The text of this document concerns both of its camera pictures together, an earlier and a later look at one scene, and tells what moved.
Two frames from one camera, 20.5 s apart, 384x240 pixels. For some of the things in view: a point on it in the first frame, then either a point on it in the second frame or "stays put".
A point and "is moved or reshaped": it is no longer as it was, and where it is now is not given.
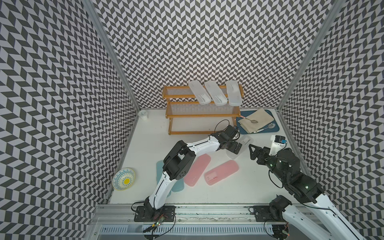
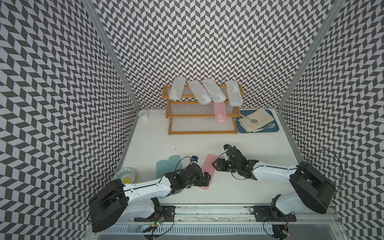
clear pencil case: (246, 141) -> (177, 85)
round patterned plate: (123, 179) stays put
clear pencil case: (219, 98) stays put
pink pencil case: (217, 174) -> (220, 113)
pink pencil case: (197, 168) is moved or reshaped
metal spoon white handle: (270, 126) stays put
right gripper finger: (253, 155) -> (221, 164)
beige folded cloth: (262, 116) stays put
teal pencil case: (159, 171) stays put
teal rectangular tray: (241, 130) stays put
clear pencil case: (234, 93) stays put
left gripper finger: (235, 147) -> (206, 178)
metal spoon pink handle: (254, 121) stays put
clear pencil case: (202, 96) stays put
